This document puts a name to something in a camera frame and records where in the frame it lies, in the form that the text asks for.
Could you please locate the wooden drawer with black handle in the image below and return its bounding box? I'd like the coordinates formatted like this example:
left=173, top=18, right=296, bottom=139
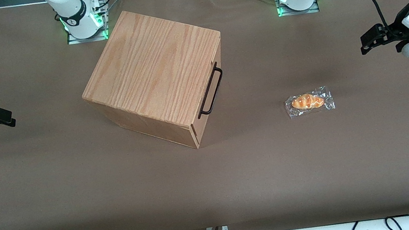
left=178, top=31, right=235, bottom=131

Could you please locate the croissant in clear wrapper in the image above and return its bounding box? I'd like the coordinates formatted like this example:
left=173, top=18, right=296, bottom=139
left=283, top=85, right=336, bottom=120

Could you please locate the light oak wooden cabinet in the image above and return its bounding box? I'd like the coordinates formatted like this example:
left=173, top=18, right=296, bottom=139
left=71, top=0, right=237, bottom=165

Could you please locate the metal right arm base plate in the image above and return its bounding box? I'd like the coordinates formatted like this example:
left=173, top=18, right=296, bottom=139
left=62, top=0, right=111, bottom=45

